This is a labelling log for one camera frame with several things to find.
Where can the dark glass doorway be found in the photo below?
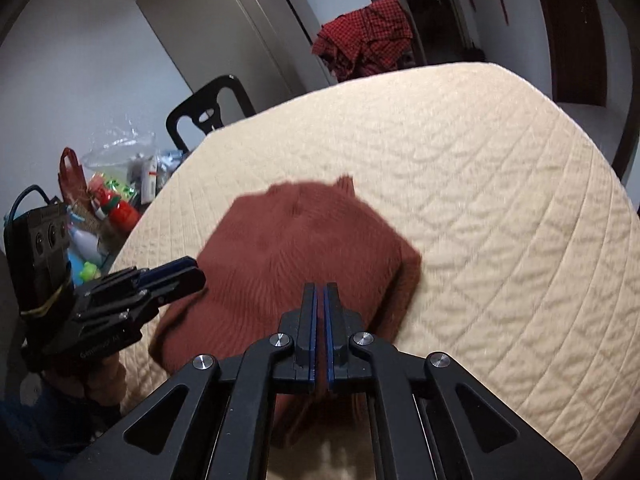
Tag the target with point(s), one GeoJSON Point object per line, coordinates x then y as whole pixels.
{"type": "Point", "coordinates": [430, 0]}

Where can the dark brown wooden door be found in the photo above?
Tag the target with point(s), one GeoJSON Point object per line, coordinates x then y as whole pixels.
{"type": "Point", "coordinates": [570, 35]}

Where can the beige quilted table cover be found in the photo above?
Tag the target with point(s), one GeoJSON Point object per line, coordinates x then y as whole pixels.
{"type": "Point", "coordinates": [500, 210]}

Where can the clear plastic bag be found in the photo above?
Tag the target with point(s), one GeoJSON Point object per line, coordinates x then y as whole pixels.
{"type": "Point", "coordinates": [120, 150]}

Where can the red plaid cloth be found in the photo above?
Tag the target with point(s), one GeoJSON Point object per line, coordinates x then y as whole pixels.
{"type": "Point", "coordinates": [365, 35]}

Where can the white cardboard box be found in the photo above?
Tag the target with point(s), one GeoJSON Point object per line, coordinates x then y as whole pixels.
{"type": "Point", "coordinates": [149, 180]}

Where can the red plastic bag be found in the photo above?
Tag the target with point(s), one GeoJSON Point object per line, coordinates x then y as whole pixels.
{"type": "Point", "coordinates": [72, 175]}

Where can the person's blue trousers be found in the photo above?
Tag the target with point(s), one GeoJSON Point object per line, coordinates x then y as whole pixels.
{"type": "Point", "coordinates": [40, 420]}

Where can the rust brown knit sweater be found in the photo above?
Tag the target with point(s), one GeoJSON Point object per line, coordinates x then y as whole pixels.
{"type": "Point", "coordinates": [300, 240]}

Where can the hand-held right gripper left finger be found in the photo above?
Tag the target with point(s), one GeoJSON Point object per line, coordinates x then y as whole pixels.
{"type": "Point", "coordinates": [312, 320]}

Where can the white plastic bottle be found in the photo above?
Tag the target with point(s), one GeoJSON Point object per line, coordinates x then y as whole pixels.
{"type": "Point", "coordinates": [85, 245]}

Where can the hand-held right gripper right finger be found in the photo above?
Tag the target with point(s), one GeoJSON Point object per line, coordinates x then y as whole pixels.
{"type": "Point", "coordinates": [328, 320]}

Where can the green toy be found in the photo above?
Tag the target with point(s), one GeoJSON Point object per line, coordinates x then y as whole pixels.
{"type": "Point", "coordinates": [90, 272]}

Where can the red canister with green band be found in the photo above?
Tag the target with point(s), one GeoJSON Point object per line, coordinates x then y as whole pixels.
{"type": "Point", "coordinates": [124, 215]}

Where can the grey refrigerator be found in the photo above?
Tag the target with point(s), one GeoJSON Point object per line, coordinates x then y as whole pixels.
{"type": "Point", "coordinates": [225, 25]}

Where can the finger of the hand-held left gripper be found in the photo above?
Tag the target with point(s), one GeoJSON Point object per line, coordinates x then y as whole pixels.
{"type": "Point", "coordinates": [185, 284]}
{"type": "Point", "coordinates": [170, 266]}

